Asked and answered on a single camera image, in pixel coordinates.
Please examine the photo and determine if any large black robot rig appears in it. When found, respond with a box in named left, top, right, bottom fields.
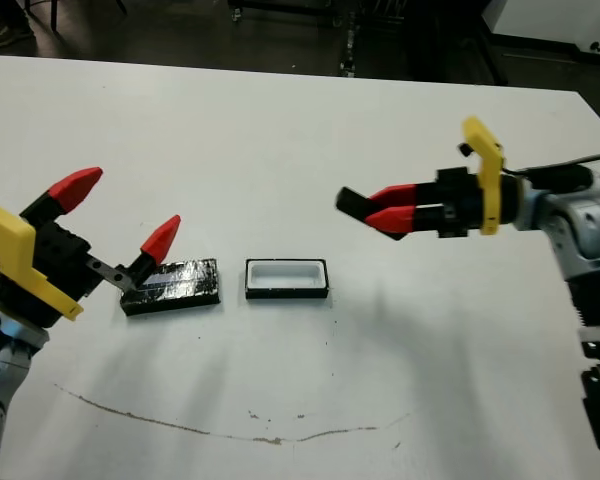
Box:
left=409, top=0, right=511, bottom=86

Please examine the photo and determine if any right gripper, yellow mount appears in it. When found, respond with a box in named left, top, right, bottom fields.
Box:
left=366, top=115, right=531, bottom=243

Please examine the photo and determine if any person in black clothes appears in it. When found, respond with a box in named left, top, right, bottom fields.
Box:
left=0, top=4, right=35, bottom=49

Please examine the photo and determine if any black wheeled gantry frame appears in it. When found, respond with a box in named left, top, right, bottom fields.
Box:
left=227, top=0, right=416, bottom=79

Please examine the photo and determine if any small black camera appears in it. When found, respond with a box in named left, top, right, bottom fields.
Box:
left=334, top=186, right=381, bottom=226

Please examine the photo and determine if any left gripper, yellow mount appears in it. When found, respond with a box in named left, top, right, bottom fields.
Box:
left=0, top=167, right=182, bottom=329

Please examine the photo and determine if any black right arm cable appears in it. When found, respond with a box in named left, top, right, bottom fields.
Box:
left=504, top=151, right=600, bottom=177

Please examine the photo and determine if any black box, white insert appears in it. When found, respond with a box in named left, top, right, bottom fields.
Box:
left=244, top=257, right=330, bottom=300

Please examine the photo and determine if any glossy black box lid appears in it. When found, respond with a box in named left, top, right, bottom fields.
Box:
left=119, top=257, right=224, bottom=317

